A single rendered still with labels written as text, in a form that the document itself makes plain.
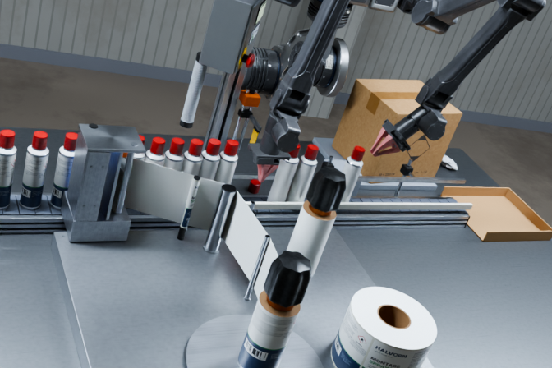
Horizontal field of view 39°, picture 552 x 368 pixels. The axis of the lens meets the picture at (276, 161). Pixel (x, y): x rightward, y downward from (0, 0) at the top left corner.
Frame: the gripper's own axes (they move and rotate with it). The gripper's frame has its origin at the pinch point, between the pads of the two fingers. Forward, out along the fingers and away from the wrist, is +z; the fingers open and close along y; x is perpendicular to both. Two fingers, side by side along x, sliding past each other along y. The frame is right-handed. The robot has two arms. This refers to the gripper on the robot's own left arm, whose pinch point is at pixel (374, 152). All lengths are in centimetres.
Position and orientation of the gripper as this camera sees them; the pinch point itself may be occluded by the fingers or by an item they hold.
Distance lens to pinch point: 234.6
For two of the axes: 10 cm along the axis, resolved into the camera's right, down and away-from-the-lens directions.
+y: 3.6, 5.6, -7.5
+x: 4.9, 5.7, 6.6
